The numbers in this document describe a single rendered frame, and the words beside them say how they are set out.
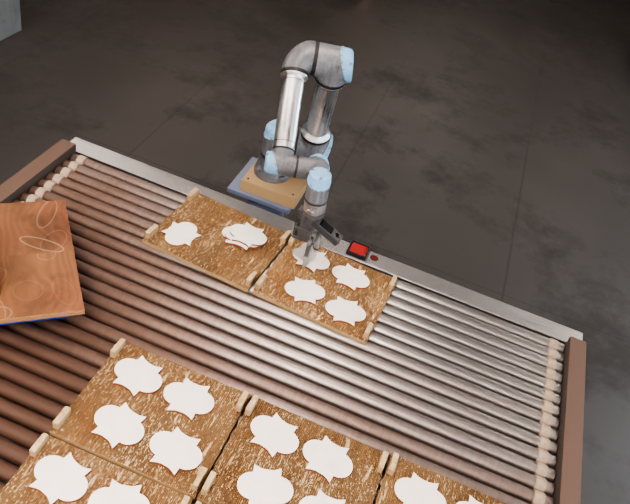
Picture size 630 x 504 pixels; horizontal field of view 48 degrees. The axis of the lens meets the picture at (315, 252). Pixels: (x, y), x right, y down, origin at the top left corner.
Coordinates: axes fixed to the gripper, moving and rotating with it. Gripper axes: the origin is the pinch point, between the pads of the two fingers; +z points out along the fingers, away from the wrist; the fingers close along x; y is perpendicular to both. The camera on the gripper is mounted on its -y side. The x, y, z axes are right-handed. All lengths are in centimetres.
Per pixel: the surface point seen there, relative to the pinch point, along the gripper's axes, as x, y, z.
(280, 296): 22.7, 1.5, 1.0
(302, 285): 14.4, -2.8, 0.4
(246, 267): 16.8, 17.2, -0.1
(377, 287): -1.2, -25.3, 2.8
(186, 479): 96, -6, 1
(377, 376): 35, -38, 6
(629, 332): -162, -149, 105
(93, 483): 108, 13, 0
